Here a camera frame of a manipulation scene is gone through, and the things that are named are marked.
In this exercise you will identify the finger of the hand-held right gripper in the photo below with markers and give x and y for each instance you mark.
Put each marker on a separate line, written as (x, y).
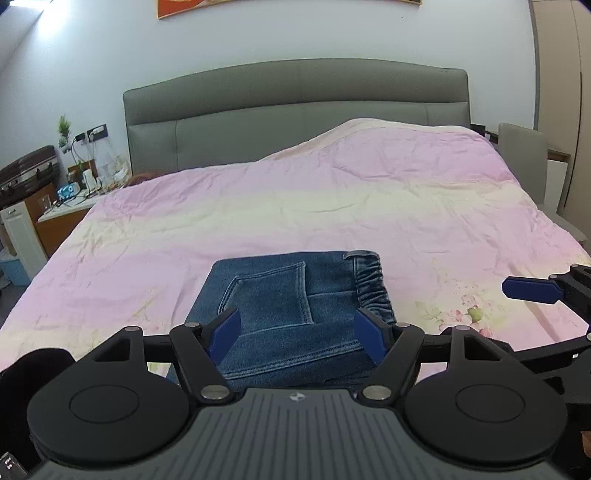
(554, 350)
(531, 290)

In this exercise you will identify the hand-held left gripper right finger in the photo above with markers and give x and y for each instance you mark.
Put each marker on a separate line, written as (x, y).
(370, 333)

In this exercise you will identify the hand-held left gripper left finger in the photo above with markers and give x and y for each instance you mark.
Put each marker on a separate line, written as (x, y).
(225, 332)

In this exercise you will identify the blue denim pants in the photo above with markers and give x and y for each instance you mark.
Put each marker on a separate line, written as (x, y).
(295, 318)

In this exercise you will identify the grey upholstered chair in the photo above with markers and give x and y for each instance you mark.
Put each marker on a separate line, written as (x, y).
(521, 157)

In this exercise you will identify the pink floral duvet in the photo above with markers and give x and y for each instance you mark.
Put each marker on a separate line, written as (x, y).
(300, 212)

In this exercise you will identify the reddish brown fabric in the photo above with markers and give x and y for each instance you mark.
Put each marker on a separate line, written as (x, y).
(144, 178)

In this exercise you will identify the wooden nightstand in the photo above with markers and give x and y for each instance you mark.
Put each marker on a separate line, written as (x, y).
(62, 226)

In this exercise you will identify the white bottle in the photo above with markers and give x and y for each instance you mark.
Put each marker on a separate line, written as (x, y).
(87, 179)

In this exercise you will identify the blue tissue box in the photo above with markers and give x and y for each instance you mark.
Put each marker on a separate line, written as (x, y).
(69, 190)

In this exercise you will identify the blue storage bin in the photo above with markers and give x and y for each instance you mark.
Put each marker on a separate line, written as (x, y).
(14, 272)

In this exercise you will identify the clear drinking glass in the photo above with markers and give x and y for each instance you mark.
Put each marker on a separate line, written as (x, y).
(45, 203)

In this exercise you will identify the beige wardrobe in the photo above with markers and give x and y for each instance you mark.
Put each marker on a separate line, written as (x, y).
(561, 69)

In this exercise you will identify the grey padded bed headboard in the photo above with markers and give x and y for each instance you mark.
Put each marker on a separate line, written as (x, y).
(277, 115)

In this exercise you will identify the white cabinet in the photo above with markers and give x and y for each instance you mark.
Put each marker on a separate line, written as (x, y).
(21, 240)

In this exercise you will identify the brown suitcase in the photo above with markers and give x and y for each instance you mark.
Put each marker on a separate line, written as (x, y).
(27, 173)

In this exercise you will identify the small green potted plant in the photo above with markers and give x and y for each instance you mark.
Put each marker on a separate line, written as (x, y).
(63, 131)

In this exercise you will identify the black wall socket panel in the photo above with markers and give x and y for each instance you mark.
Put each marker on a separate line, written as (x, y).
(91, 131)

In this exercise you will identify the orange wall picture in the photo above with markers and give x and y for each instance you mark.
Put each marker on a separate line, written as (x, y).
(286, 7)

